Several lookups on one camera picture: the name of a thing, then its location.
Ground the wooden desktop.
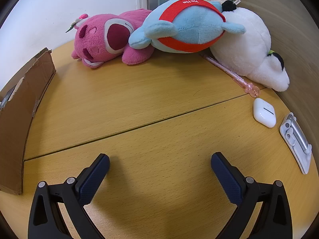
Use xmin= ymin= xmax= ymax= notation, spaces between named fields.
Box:
xmin=0 ymin=40 xmax=319 ymax=239

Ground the white plush toy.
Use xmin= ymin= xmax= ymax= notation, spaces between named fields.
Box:
xmin=209 ymin=0 xmax=290 ymax=92

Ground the white earbuds case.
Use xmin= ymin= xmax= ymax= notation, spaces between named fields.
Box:
xmin=253 ymin=98 xmax=277 ymax=128

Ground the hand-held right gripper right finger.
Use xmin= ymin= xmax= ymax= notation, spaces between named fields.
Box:
xmin=211 ymin=152 xmax=292 ymax=239

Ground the pink plush bear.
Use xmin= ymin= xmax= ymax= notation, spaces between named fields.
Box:
xmin=66 ymin=8 xmax=154 ymax=69

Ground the white silver phone stand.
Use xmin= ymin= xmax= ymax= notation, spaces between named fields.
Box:
xmin=279 ymin=113 xmax=312 ymax=175

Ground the grey object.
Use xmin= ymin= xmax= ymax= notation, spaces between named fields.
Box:
xmin=0 ymin=86 xmax=17 ymax=109

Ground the brown cardboard box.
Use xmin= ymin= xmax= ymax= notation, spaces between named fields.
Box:
xmin=0 ymin=47 xmax=56 ymax=195

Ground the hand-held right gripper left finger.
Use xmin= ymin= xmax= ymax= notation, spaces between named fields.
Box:
xmin=28 ymin=154 xmax=110 ymax=239

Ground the blue plush toy red band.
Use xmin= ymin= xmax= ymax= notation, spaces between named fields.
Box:
xmin=128 ymin=0 xmax=246 ymax=53

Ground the pink pen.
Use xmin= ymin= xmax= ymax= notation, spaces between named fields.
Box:
xmin=201 ymin=53 xmax=261 ymax=97

